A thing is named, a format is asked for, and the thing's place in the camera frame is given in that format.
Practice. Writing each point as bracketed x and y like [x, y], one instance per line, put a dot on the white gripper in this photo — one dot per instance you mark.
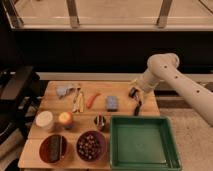
[139, 83]

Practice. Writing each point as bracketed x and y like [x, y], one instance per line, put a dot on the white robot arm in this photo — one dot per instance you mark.
[165, 67]

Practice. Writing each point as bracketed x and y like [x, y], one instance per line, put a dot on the blue sponge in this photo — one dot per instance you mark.
[112, 103]

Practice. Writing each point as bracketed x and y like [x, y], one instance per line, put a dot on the small metal cup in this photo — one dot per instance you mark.
[100, 122]

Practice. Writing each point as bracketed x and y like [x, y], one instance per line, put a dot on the green plastic tray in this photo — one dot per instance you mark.
[142, 144]

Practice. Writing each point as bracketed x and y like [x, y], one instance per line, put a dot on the brown bowl with nuts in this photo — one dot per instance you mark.
[91, 146]

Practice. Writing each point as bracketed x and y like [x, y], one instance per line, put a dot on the red yellow apple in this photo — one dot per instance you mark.
[65, 118]

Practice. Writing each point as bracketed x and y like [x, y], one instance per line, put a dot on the crumpled grey cloth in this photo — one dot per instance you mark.
[62, 91]

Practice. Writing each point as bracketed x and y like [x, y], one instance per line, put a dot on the white round container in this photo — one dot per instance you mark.
[45, 120]

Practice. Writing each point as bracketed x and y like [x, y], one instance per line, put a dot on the brown bowl with sponge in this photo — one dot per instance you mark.
[53, 149]

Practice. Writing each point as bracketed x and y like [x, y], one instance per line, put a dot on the black equipment at left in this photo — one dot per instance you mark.
[16, 96]

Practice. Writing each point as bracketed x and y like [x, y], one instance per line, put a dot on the black handled tool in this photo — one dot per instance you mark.
[137, 108]

